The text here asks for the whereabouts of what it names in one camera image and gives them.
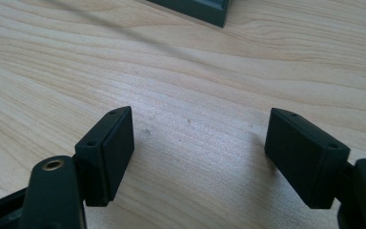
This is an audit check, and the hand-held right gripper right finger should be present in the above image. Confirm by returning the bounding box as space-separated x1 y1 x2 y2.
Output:
264 107 366 229

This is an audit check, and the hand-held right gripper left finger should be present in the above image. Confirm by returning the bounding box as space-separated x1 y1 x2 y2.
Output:
18 105 135 229

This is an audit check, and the dark green box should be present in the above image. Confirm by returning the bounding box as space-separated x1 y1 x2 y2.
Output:
146 0 234 29

